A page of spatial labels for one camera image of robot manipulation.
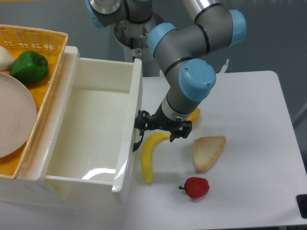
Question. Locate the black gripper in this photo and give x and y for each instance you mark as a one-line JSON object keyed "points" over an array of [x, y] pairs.
{"points": [[177, 128]]}

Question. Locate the white drawer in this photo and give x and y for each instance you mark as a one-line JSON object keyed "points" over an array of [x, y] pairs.
{"points": [[113, 91]]}

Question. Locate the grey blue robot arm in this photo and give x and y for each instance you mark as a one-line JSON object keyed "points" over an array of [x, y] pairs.
{"points": [[177, 52]]}

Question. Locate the white drawer cabinet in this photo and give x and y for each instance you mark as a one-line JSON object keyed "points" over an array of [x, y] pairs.
{"points": [[24, 189]]}

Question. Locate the yellow banana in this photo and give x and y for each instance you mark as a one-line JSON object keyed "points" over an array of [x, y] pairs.
{"points": [[146, 154]]}

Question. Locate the yellow bell pepper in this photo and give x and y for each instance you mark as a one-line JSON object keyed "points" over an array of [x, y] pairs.
{"points": [[194, 116]]}

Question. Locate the triangular toast slice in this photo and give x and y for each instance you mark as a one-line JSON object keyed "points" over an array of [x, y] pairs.
{"points": [[206, 151]]}

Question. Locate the red bell pepper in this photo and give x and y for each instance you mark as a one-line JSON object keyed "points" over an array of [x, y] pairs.
{"points": [[195, 187]]}

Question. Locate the green bell pepper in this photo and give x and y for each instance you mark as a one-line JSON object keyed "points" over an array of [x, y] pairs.
{"points": [[30, 67]]}

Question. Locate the beige round plate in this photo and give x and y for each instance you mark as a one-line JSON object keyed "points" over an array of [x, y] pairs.
{"points": [[17, 114]]}

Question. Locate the black device at table edge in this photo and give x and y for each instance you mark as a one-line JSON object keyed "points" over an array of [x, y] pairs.
{"points": [[302, 205]]}

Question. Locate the white onion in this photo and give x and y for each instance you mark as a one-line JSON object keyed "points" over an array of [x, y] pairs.
{"points": [[6, 59]]}

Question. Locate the white metal base frame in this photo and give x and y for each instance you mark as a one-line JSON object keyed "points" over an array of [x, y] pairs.
{"points": [[224, 67]]}

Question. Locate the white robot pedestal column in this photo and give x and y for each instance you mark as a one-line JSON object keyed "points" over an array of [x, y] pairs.
{"points": [[133, 39]]}

